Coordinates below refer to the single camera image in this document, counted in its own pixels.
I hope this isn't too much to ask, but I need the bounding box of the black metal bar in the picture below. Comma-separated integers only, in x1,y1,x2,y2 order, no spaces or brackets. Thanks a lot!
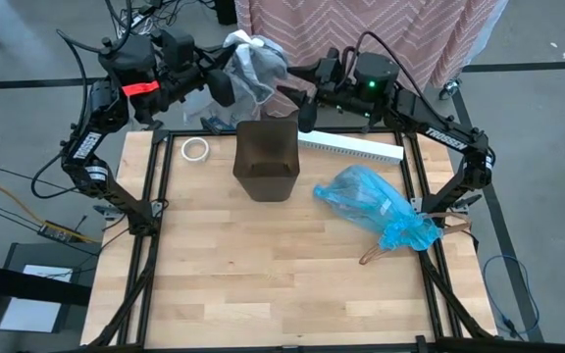
0,261,92,309

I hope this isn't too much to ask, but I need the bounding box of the yellow cable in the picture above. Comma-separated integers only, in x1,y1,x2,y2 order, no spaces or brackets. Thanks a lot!
0,178,102,244

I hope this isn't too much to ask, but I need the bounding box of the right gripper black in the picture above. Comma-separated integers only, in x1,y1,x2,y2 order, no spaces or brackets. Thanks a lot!
277,47,362,133

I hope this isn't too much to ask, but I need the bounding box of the blue cable bundle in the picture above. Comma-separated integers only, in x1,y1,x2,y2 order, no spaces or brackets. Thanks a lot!
201,116,237,133

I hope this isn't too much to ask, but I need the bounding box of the grey stand base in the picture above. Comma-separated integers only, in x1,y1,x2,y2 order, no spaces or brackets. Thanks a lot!
0,242,102,353

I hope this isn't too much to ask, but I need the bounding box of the black floor box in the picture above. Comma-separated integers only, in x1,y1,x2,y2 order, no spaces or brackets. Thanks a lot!
213,0,238,26

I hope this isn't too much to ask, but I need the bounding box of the dark brown trash bin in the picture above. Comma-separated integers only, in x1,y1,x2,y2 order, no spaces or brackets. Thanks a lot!
231,120,300,203

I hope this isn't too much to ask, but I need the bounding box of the black aluminium frame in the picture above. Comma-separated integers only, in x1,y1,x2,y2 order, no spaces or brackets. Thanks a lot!
83,125,502,353

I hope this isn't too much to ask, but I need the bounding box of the white slotted cable duct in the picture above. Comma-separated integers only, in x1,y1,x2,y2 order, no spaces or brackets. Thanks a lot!
297,129,405,166

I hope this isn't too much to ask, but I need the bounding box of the grey plastic trash bag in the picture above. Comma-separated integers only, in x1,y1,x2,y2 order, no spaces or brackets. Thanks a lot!
182,28,289,124

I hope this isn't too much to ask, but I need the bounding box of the pink chevron cloth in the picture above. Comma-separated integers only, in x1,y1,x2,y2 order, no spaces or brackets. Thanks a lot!
234,0,509,119

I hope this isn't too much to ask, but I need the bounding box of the blue plastic trash bag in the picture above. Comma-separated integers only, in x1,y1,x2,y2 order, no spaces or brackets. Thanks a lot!
313,164,474,267

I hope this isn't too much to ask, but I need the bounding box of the white paper sheet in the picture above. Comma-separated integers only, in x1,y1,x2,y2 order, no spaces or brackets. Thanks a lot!
0,264,75,334

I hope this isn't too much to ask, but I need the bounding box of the white tape roll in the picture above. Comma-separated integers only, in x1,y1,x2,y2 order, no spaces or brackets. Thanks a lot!
180,136,211,163

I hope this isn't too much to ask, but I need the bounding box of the black power box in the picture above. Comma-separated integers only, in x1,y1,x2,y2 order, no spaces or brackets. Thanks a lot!
36,220,77,244

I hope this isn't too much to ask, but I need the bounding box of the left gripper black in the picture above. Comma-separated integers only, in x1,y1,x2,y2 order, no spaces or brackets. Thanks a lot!
157,44,237,108

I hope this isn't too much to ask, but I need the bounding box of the blue cable loop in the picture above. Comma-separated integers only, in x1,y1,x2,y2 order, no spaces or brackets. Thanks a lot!
482,253,542,339

